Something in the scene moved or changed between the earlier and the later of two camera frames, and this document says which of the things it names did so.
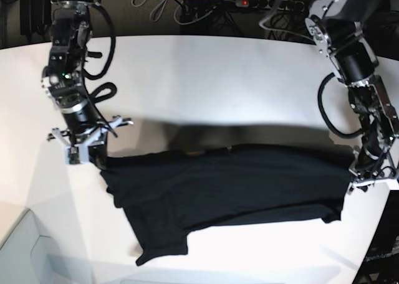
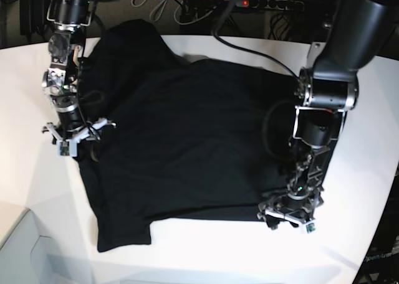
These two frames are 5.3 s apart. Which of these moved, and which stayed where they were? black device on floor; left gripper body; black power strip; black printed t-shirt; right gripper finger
Moved: left gripper body; right gripper finger; black printed t-shirt
Stayed: black device on floor; black power strip
